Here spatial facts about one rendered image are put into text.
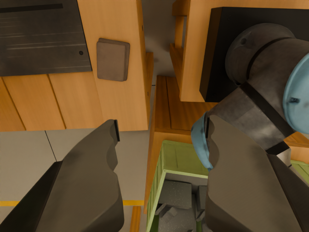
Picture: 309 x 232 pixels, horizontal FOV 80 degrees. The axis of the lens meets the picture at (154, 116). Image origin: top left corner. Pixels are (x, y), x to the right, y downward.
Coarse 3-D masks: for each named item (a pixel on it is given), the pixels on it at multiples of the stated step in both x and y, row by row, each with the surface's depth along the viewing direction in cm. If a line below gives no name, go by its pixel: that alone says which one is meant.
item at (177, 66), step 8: (176, 0) 93; (184, 0) 62; (176, 8) 91; (184, 8) 61; (176, 16) 106; (176, 24) 105; (176, 32) 106; (176, 40) 108; (176, 48) 110; (176, 56) 88; (176, 64) 82; (176, 72) 81
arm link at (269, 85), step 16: (272, 48) 32; (288, 48) 29; (304, 48) 27; (256, 64) 34; (272, 64) 30; (288, 64) 27; (304, 64) 25; (256, 80) 30; (272, 80) 28; (288, 80) 25; (304, 80) 24; (256, 96) 29; (272, 96) 28; (288, 96) 25; (304, 96) 24; (272, 112) 28; (288, 112) 26; (304, 112) 25; (288, 128) 28; (304, 128) 26
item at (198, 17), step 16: (192, 0) 47; (208, 0) 47; (224, 0) 47; (240, 0) 47; (256, 0) 47; (272, 0) 46; (288, 0) 46; (304, 0) 46; (192, 16) 49; (208, 16) 48; (192, 32) 50; (192, 48) 52; (192, 64) 54; (192, 80) 57; (192, 96) 59
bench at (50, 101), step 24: (72, 72) 53; (0, 96) 57; (24, 96) 57; (48, 96) 57; (72, 96) 57; (96, 96) 57; (0, 120) 62; (24, 120) 61; (48, 120) 61; (72, 120) 61; (96, 120) 61
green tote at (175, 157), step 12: (168, 144) 72; (180, 144) 73; (192, 144) 75; (168, 156) 66; (180, 156) 67; (192, 156) 68; (156, 168) 79; (168, 168) 60; (180, 168) 61; (192, 168) 63; (204, 168) 64; (300, 168) 74; (156, 180) 71; (156, 192) 66; (156, 204) 68; (156, 216) 88; (156, 228) 83
